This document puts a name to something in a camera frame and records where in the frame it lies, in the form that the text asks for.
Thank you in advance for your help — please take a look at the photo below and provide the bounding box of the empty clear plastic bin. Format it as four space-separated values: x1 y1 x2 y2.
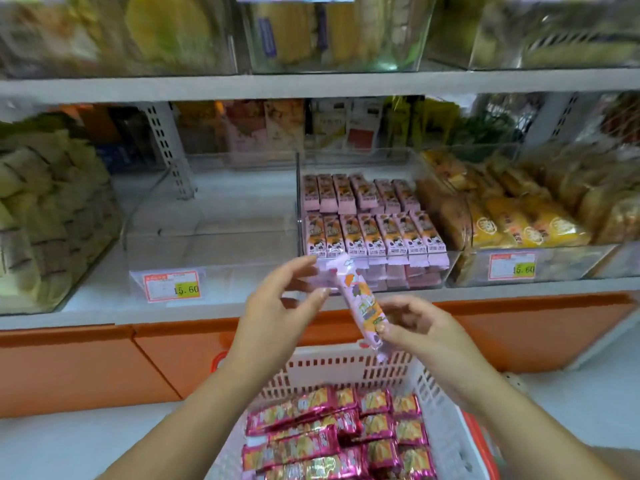
122 154 302 301

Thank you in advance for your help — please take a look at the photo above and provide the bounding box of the person's right hand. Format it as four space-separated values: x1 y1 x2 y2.
374 295 497 411

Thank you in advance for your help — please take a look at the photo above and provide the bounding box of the clear bin with dark packets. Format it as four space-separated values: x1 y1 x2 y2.
425 0 640 71

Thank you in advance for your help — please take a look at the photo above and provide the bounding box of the white perforated shelf upright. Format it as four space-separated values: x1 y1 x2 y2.
142 101 197 200
525 92 601 150

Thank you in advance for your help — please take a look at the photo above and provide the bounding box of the pile of brown pastry packets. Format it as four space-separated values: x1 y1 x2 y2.
530 137 640 245

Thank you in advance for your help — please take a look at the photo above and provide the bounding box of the person's right forearm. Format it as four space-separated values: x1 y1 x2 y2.
449 379 623 480

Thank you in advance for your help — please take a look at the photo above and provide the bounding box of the white plastic shopping basket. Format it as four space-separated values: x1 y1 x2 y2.
205 342 493 480

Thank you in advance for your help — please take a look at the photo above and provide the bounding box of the pile of magenta foil packets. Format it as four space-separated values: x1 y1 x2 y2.
241 387 438 480

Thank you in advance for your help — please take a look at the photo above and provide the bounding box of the row of assorted snack bags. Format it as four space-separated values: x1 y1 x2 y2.
172 96 521 158

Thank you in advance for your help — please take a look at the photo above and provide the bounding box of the red and white price tag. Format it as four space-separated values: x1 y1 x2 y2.
143 271 202 303
488 252 537 281

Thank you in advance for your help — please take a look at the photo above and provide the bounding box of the pink cartoon snack packet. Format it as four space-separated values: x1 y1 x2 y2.
320 255 392 363

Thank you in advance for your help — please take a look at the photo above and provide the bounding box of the clear bin with pink stack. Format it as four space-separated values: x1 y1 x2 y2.
296 147 463 294

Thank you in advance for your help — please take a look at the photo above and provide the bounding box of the pile of yellow bread packets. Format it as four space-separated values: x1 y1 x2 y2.
417 150 593 250

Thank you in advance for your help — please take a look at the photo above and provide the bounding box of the clear bin with green packets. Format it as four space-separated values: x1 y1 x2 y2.
0 0 239 79

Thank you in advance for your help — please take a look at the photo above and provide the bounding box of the white metal shelf board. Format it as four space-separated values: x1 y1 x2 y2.
0 276 640 331
0 67 640 104

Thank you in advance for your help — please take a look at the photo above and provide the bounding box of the stack of pink boxed packets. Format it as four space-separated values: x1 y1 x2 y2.
301 173 451 291

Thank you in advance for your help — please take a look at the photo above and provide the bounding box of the person's left forearm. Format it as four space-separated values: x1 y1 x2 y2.
97 362 290 480

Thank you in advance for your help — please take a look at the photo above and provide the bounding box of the clear bin with bread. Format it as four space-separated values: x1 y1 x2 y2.
414 144 618 289

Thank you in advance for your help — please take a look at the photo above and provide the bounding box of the orange shelf base panel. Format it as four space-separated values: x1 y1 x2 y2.
434 291 639 374
131 307 443 400
0 324 182 419

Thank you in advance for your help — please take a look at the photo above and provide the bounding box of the person's left hand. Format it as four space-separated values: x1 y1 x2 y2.
226 256 332 381

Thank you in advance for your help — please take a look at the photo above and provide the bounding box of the pile of pale green packets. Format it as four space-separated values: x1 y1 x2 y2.
0 127 123 308

